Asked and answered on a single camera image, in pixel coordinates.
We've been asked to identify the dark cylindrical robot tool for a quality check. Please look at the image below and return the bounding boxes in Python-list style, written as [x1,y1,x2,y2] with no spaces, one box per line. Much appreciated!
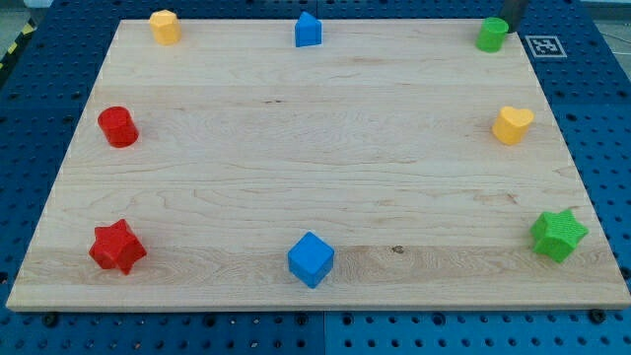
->
[498,0,529,34]

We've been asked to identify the yellow hexagon block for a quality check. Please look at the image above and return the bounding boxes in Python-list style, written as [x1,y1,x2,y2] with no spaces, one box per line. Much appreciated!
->
[149,10,181,45]

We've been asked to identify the green star block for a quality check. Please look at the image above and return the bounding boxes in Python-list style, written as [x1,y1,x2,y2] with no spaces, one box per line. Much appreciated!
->
[529,209,590,263]

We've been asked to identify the black bolt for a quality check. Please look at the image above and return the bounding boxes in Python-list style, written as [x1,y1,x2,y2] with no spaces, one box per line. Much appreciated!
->
[41,312,59,328]
[588,309,607,324]

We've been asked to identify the wooden board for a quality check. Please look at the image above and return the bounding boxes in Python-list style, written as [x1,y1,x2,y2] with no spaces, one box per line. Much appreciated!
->
[7,20,630,313]

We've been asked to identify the red cylinder block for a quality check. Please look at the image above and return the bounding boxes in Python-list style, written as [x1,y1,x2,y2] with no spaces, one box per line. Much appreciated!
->
[98,106,139,148]

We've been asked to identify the green cylinder block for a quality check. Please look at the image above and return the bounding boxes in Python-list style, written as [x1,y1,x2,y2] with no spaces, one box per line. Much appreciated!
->
[475,17,509,53]

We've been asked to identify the black bolt right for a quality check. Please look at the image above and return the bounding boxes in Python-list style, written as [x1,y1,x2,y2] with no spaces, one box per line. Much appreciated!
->
[588,309,607,324]

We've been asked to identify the yellow heart block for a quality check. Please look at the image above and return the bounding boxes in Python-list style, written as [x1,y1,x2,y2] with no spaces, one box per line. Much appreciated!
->
[491,106,534,145]

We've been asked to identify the white fiducial marker tag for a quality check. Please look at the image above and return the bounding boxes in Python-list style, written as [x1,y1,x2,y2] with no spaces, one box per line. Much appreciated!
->
[525,35,567,58]

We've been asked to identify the blue triangle block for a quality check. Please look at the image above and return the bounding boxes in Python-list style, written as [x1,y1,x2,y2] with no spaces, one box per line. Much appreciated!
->
[295,12,322,47]

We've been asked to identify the blue cube block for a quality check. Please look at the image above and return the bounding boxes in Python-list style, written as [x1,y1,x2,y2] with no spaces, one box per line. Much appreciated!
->
[287,232,335,289]

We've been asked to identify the black bolt left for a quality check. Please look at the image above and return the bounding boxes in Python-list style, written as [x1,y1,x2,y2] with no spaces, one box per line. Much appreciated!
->
[41,312,59,328]

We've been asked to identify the red star block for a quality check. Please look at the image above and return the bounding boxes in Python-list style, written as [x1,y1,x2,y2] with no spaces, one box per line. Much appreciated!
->
[89,219,147,275]

